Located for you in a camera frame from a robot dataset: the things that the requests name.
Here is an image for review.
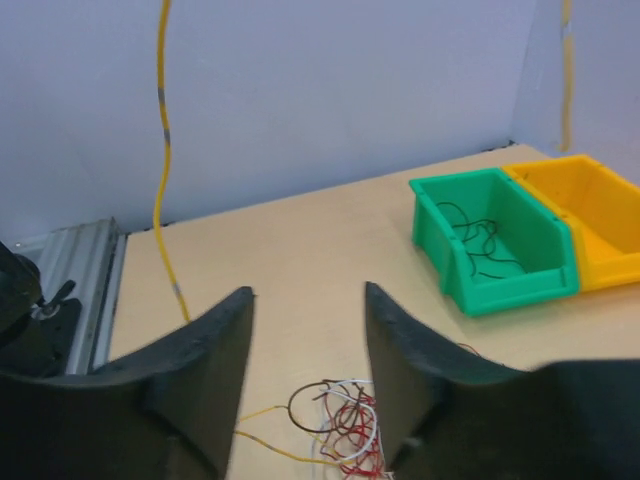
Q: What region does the aluminium front rail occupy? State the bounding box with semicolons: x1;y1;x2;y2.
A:
9;218;127;375

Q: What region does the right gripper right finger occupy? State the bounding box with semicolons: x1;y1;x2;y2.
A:
365;282;639;479

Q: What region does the green plastic bin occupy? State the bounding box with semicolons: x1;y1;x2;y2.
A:
409;168;580;316

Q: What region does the yellow plastic bin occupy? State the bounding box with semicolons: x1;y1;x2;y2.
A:
503;155;639;291

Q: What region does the black wire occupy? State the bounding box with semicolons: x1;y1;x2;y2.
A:
433;201;529;281

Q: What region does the yellow wire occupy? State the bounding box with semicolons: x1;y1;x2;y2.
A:
152;0;351;469

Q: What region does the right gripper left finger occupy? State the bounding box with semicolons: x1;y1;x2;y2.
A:
1;286;254;479

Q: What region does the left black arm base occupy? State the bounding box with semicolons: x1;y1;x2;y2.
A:
1;246;82;378

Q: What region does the wire bundle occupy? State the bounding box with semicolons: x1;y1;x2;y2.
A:
287;342;481;479

